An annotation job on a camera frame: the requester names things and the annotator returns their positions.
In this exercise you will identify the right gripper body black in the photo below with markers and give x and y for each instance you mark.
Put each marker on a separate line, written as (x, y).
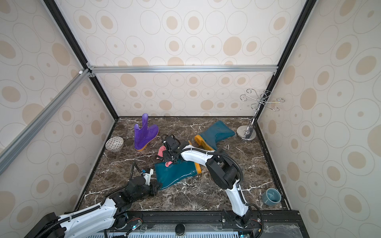
(170, 153)

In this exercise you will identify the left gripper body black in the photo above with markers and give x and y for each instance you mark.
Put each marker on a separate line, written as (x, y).
(147, 191)

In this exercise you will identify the pink cloth black trim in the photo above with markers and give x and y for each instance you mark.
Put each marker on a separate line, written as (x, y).
(163, 156)

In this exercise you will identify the teal rubber boot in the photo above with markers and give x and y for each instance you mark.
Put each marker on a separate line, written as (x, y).
(214, 134)
(176, 172)

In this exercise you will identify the purple rubber boot yellow sole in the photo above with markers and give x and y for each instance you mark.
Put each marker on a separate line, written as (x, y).
(144, 133)

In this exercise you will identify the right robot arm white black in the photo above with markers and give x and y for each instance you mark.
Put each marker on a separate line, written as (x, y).
(227, 175)

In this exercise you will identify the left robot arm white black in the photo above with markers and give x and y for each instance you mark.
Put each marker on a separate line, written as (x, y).
(111, 212)

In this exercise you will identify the patterned white bowl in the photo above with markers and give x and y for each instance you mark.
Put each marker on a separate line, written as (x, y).
(114, 144)

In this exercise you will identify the chrome hook stand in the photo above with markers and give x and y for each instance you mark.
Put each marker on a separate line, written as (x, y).
(248, 132)

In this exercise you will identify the horizontal aluminium bar back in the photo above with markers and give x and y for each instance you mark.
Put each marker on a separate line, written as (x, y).
(184, 69)

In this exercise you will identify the grey-blue ceramic cup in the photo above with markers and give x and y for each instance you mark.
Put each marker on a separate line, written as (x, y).
(271, 197)

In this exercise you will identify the diagonal aluminium bar left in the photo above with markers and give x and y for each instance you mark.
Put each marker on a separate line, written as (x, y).
(25, 137)

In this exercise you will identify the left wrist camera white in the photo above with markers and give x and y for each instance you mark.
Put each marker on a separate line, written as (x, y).
(147, 176)

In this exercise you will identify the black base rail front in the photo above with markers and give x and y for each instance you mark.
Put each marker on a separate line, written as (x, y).
(185, 224)

